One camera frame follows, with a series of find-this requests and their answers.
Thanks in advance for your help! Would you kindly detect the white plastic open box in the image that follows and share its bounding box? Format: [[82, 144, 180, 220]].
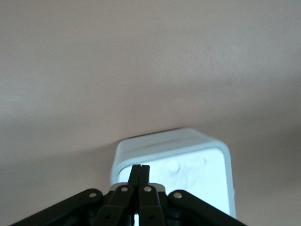
[[110, 127, 237, 218]]

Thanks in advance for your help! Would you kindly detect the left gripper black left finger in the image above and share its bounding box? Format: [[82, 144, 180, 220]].
[[9, 164, 142, 226]]

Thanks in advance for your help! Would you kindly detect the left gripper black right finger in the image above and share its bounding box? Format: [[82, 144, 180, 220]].
[[138, 165, 247, 226]]

